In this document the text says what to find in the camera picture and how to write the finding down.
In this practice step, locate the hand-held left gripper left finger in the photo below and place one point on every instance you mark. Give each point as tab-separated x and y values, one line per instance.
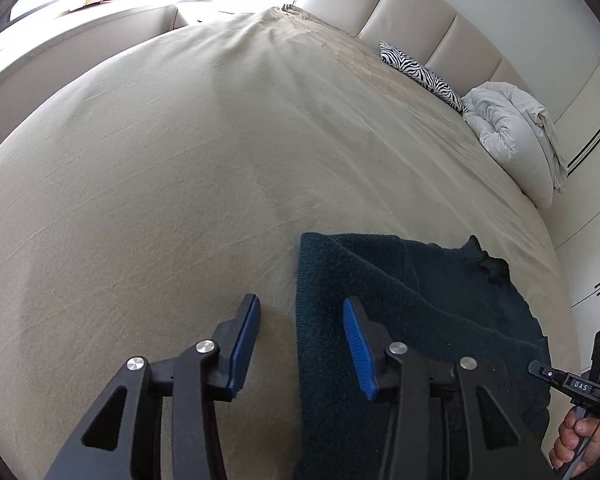
242	342

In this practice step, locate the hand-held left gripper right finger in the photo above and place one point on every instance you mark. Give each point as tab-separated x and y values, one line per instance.
357	347

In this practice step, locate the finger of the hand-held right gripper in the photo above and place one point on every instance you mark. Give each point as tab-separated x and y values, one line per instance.
547	372

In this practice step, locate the dark teal knit sweater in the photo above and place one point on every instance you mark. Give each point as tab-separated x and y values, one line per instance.
445	300

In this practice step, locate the person's right hand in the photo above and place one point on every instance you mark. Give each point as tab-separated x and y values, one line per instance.
575	435

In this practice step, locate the cream wardrobe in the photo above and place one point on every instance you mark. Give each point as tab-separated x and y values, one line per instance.
590	220

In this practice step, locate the bed with beige sheet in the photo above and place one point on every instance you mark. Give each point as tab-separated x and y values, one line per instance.
180	185

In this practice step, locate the folded white duvet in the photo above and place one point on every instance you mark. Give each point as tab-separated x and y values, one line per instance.
505	130

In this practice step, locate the zebra print pillow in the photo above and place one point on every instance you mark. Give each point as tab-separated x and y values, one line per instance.
420	72

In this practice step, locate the white nightstand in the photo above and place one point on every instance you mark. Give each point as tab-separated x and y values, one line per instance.
210	14

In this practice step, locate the cream padded headboard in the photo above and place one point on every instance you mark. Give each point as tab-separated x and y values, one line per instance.
410	10

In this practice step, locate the white window bench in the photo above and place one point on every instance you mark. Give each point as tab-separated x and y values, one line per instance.
80	40

